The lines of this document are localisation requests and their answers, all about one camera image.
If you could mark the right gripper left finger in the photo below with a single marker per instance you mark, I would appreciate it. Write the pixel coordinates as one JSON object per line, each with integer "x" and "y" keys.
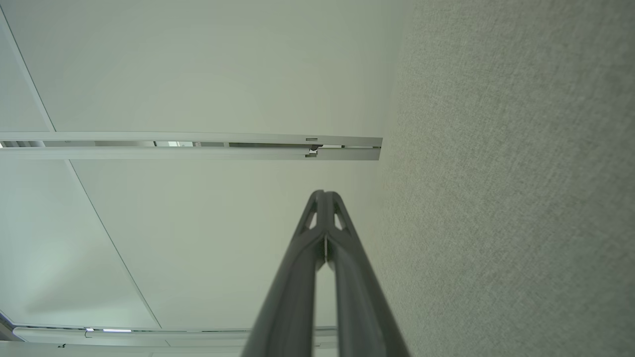
{"x": 290, "y": 307}

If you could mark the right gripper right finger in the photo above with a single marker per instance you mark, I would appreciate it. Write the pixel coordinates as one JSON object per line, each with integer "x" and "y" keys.
{"x": 362, "y": 317}

